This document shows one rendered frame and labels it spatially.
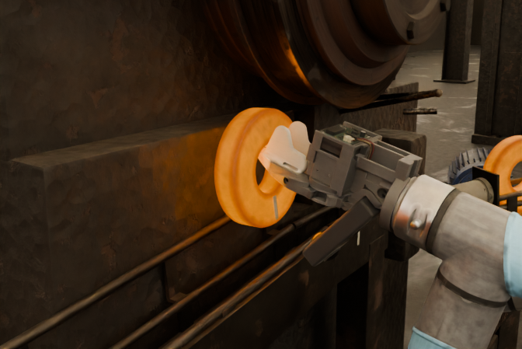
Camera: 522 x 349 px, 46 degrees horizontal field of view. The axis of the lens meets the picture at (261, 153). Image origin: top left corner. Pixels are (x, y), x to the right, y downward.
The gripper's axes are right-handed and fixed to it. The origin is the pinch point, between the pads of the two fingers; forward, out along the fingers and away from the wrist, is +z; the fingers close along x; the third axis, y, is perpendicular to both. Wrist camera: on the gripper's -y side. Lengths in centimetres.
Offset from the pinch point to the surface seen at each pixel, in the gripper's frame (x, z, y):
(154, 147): 12.7, 6.5, 0.7
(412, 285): -147, 12, -92
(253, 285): 6.4, -7.1, -13.6
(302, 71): -4.1, -0.9, 10.9
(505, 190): -60, -20, -12
